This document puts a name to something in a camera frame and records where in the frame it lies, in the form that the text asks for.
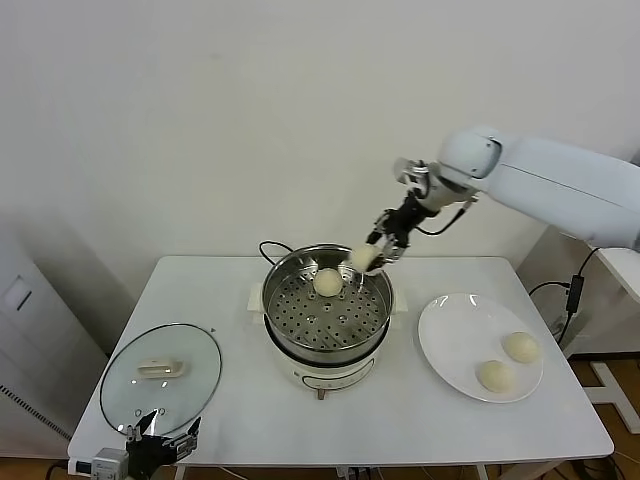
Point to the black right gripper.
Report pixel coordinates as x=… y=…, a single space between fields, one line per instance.
x=405 y=220

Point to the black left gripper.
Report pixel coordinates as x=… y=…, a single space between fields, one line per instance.
x=147 y=452

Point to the white steamed baozi bun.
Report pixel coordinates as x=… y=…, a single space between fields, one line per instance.
x=364 y=257
x=521 y=346
x=496 y=376
x=328 y=282

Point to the round glass pot lid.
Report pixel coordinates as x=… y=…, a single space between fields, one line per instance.
x=162 y=370

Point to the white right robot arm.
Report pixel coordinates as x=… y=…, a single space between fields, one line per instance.
x=550 y=170

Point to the stainless steel steamer basket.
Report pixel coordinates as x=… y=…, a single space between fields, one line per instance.
x=310 y=325

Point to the white round plate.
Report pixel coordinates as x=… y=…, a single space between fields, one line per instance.
x=460 y=340

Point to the cream electric cooker base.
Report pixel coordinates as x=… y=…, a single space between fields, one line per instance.
x=325 y=375

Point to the light grey cabinet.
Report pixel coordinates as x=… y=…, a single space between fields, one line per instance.
x=30 y=325

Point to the black power adapter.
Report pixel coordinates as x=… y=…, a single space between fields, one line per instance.
x=575 y=295

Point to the white side desk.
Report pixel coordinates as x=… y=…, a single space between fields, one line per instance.
x=625 y=280

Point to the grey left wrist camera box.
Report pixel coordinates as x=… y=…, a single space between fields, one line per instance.
x=110 y=462

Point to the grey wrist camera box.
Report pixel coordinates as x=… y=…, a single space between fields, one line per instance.
x=110 y=462
x=410 y=172

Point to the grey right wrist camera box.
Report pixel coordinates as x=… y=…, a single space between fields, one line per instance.
x=410 y=172

